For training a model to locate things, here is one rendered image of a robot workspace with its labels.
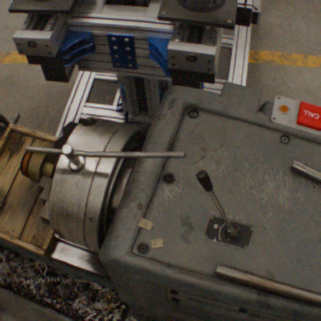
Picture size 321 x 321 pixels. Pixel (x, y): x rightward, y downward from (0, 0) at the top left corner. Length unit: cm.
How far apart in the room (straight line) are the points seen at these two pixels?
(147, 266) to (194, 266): 9
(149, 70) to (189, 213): 81
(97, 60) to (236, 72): 97
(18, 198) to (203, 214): 67
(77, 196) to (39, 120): 167
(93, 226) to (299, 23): 236
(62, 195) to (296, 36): 225
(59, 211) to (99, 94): 142
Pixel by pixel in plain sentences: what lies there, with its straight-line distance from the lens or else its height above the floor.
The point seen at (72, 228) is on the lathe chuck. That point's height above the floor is 114.
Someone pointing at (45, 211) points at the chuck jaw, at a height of 111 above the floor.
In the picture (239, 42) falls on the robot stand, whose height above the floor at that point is 23.
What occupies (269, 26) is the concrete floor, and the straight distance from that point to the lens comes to 305.
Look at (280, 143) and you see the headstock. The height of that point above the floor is 126.
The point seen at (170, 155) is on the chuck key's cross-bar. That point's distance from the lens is 89.
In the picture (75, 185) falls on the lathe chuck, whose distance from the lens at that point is 103.
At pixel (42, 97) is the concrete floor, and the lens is 276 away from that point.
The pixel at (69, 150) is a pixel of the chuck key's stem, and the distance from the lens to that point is 95.
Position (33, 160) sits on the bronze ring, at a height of 112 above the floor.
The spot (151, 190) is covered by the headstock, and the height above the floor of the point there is 126.
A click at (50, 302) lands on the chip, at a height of 57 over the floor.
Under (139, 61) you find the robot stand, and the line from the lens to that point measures 162.
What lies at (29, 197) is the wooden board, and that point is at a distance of 143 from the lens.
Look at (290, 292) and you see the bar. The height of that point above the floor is 128.
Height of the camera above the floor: 212
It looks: 61 degrees down
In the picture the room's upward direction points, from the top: 6 degrees counter-clockwise
